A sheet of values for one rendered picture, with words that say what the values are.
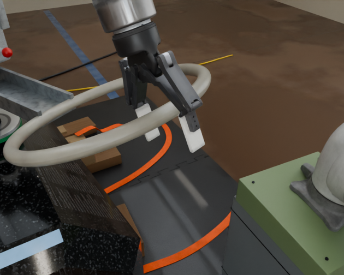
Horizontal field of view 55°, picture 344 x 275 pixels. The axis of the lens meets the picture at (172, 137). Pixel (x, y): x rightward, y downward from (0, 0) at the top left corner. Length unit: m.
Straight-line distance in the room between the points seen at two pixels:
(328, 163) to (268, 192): 0.19
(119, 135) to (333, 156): 0.57
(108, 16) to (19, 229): 0.70
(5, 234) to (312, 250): 0.81
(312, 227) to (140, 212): 1.30
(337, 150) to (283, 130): 2.01
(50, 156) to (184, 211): 1.56
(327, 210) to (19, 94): 0.97
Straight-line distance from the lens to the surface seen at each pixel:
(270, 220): 0.99
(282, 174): 1.10
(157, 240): 1.96
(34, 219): 1.07
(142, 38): 0.53
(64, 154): 0.59
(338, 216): 1.02
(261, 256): 1.12
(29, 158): 0.64
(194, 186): 2.24
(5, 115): 1.46
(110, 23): 0.53
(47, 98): 1.09
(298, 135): 2.89
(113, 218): 1.25
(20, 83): 1.19
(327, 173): 0.96
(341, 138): 0.91
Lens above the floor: 1.59
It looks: 36 degrees down
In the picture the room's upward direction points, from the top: straight up
